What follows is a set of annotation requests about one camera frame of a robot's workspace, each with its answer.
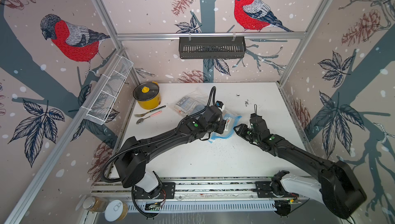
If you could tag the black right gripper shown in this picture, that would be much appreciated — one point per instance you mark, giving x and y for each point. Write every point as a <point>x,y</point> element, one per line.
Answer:
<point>241,130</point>

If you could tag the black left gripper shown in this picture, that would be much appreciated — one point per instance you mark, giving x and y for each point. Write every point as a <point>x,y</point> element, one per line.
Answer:
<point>222,123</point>

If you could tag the clear vacuum bag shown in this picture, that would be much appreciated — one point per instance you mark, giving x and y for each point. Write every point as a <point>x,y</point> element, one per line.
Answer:
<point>230,117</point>

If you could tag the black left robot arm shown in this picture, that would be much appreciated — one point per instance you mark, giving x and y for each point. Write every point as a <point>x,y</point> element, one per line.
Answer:
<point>135,154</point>

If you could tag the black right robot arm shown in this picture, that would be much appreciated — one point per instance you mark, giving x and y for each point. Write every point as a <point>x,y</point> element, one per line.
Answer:
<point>333,184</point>

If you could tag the yellow electric pot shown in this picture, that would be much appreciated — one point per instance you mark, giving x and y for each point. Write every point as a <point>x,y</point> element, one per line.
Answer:
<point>151,104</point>

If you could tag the glass lid yellow knob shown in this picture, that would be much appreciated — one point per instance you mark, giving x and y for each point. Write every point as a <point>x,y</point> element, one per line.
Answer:
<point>146,91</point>

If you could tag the tin can white lid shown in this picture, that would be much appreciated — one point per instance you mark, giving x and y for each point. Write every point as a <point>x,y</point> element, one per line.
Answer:
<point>116,211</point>

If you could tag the glass jar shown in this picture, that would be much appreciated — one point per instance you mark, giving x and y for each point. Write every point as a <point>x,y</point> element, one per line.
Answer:
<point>95,204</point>

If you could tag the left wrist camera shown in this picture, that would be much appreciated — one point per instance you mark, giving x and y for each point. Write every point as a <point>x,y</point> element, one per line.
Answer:
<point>220,105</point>

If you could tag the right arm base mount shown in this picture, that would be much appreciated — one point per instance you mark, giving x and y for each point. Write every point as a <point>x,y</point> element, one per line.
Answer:
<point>274,188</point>

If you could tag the pink handled spoon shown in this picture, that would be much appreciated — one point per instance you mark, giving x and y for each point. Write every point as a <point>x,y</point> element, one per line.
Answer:
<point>141,120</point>

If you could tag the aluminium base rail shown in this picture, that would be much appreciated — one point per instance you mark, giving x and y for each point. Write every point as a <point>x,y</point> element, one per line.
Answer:
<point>226,188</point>

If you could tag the black hanging wire basket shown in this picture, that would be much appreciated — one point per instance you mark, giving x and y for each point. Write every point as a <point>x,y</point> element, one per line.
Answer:
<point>225,47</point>

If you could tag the green handled fork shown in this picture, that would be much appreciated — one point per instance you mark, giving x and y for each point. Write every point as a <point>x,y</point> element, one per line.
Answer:
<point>151,111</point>

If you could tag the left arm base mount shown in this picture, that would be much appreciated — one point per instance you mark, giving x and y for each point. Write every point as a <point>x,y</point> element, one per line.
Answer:
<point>162,191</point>

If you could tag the white wire mesh shelf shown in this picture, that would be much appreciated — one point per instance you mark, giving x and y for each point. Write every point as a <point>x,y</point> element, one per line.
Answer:
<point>105,100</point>

